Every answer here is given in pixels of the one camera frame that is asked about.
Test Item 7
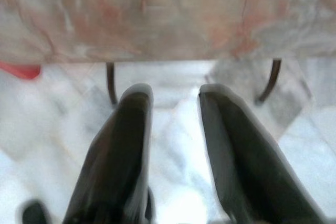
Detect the marble top table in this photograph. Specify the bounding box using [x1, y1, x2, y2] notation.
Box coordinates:
[0, 0, 336, 105]

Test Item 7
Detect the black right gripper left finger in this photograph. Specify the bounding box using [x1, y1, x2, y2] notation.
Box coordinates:
[62, 83, 155, 224]

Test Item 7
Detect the red plastic stool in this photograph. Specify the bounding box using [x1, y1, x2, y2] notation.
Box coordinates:
[0, 60, 43, 80]

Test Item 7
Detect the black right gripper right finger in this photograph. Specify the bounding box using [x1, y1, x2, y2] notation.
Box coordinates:
[197, 83, 324, 224]

